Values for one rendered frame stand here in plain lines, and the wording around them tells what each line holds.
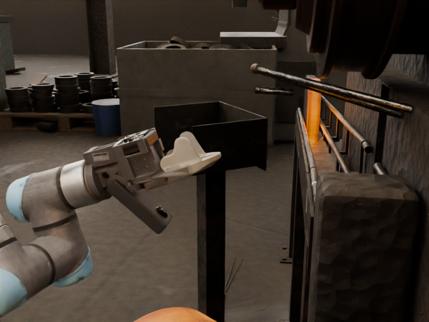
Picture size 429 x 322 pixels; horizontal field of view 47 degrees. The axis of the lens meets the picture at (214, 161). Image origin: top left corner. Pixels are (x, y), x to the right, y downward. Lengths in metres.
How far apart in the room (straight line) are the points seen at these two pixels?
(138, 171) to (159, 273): 1.21
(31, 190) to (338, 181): 0.51
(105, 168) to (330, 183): 0.40
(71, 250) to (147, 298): 0.99
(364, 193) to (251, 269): 1.48
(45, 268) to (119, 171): 0.18
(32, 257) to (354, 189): 0.49
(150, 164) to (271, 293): 1.15
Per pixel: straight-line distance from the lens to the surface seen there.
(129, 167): 0.76
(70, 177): 0.81
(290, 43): 3.61
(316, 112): 1.40
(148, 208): 0.80
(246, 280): 1.90
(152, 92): 3.22
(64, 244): 0.84
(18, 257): 0.77
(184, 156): 0.75
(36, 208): 0.85
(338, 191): 0.51
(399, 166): 0.65
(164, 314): 0.34
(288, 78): 0.64
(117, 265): 2.03
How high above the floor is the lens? 0.97
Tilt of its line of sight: 17 degrees down
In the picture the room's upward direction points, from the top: straight up
